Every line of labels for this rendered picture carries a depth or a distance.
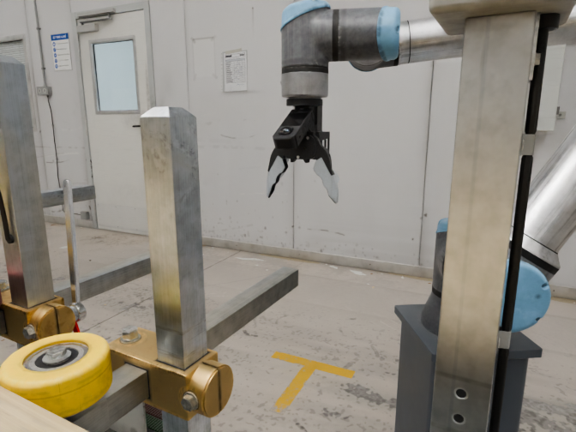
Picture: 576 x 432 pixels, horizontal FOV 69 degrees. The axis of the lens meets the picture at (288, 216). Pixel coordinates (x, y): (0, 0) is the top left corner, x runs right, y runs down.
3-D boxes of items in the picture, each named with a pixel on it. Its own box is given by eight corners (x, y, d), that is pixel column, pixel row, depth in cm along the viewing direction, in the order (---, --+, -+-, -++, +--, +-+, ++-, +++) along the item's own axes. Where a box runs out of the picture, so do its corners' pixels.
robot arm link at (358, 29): (399, 15, 82) (335, 17, 83) (406, -3, 71) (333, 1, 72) (396, 65, 84) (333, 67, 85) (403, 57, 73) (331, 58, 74)
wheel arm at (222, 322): (282, 286, 73) (282, 263, 72) (299, 290, 71) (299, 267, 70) (34, 460, 35) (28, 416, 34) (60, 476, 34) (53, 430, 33)
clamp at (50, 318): (18, 314, 61) (13, 281, 60) (78, 335, 55) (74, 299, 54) (-25, 330, 56) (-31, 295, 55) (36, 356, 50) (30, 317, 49)
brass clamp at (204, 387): (145, 362, 50) (142, 323, 49) (238, 396, 44) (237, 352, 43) (101, 391, 45) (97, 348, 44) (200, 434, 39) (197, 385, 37)
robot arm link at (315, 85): (318, 70, 74) (270, 73, 78) (317, 99, 75) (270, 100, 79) (334, 75, 82) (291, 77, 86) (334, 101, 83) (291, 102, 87)
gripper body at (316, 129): (330, 160, 87) (332, 99, 84) (315, 164, 79) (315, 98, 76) (297, 159, 90) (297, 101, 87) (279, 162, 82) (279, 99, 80)
